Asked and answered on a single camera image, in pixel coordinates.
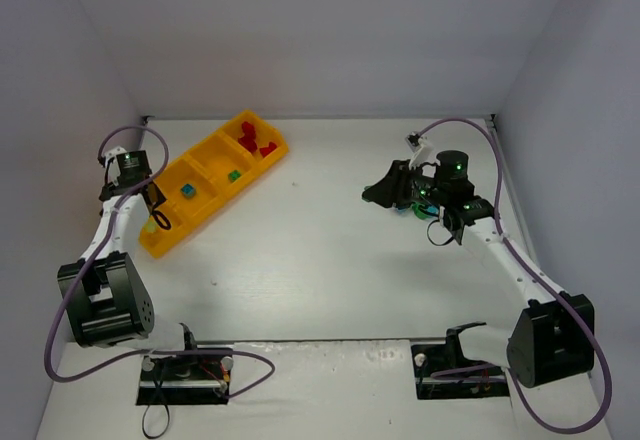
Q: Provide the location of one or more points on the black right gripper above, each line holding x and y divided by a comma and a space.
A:
403, 186

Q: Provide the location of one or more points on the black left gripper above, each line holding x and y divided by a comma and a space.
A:
151, 195

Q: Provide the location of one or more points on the lime green lego brick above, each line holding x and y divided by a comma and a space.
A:
150, 226

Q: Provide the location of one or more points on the green rounded lego piece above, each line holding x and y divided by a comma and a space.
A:
425, 211

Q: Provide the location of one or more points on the red curved lego piece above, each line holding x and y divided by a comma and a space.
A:
248, 138

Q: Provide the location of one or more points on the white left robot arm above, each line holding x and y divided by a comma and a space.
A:
109, 303

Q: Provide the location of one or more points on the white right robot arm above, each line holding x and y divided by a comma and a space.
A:
546, 337

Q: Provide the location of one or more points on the yellow four-compartment sorting tray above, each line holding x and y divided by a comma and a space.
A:
206, 166

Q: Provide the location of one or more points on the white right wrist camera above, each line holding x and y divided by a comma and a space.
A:
421, 149

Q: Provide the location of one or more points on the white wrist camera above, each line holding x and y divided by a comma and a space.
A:
111, 165
421, 149

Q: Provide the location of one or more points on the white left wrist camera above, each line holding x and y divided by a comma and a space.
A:
111, 165

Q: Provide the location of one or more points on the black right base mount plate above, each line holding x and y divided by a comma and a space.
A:
439, 375

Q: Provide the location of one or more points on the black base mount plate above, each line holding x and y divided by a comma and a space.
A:
185, 380
439, 375

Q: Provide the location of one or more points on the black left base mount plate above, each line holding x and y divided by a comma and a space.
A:
185, 380

